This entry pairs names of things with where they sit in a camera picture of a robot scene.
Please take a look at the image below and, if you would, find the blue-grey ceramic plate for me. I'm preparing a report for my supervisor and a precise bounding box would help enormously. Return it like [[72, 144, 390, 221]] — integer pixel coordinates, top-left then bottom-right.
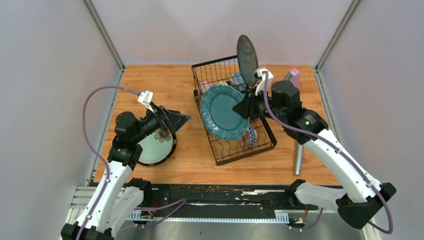
[[236, 34, 259, 87]]

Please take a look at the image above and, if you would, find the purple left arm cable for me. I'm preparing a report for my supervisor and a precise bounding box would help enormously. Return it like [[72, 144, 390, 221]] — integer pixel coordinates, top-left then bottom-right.
[[74, 86, 142, 240]]

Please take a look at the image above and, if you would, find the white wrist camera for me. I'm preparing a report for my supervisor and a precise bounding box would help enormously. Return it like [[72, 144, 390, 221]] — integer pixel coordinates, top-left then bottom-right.
[[253, 67, 274, 96], [137, 90, 154, 113]]

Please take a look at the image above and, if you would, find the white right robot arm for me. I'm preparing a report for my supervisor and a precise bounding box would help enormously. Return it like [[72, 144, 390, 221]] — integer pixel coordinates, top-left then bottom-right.
[[233, 80, 396, 234]]

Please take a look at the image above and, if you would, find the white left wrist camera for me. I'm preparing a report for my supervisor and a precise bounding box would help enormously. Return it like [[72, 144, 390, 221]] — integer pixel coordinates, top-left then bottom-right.
[[137, 90, 154, 113]]

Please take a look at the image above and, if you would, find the silver microphone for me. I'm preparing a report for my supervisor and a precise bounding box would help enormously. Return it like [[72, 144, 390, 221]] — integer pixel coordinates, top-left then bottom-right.
[[293, 142, 304, 176]]

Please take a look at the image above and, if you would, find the light green mug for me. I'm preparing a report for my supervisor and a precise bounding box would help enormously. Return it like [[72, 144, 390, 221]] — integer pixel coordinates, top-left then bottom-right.
[[217, 81, 229, 86]]

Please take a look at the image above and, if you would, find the black wire dish rack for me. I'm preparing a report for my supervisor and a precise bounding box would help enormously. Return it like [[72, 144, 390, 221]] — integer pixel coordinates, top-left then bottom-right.
[[191, 55, 277, 166]]

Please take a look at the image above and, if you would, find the teal scalloped plate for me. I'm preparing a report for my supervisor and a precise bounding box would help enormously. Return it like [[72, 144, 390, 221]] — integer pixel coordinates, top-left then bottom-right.
[[199, 85, 249, 141]]

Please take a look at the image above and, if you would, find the red and blue patterned bowl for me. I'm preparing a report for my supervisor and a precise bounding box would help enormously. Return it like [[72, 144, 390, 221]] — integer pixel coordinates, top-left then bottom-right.
[[238, 126, 258, 150]]

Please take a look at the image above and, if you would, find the pink metronome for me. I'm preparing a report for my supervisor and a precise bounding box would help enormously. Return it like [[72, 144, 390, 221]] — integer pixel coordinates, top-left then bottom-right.
[[283, 68, 301, 89]]

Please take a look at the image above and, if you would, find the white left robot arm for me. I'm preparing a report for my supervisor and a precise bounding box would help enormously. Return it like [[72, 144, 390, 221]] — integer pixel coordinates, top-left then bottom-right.
[[60, 105, 191, 240]]

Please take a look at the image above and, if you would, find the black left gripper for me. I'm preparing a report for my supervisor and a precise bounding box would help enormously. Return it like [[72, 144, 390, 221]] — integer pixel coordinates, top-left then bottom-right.
[[132, 101, 191, 143]]

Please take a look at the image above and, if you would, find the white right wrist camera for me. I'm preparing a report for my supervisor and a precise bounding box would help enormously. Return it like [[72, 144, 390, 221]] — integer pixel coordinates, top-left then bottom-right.
[[253, 67, 274, 96]]

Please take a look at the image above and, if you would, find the black bottom plate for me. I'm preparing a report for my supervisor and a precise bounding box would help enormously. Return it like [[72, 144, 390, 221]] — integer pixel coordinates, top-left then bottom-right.
[[137, 127, 178, 167]]

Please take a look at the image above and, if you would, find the blue butterfly mug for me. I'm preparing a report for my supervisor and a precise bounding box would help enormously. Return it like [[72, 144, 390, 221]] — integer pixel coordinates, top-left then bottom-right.
[[229, 72, 247, 92]]

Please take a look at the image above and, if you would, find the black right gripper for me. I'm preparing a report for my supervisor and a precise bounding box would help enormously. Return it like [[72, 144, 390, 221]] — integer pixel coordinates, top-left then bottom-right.
[[232, 85, 286, 124]]

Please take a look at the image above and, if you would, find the pink ceramic mug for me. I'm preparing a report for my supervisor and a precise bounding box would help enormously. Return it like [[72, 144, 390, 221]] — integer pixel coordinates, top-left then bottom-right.
[[198, 81, 211, 95]]

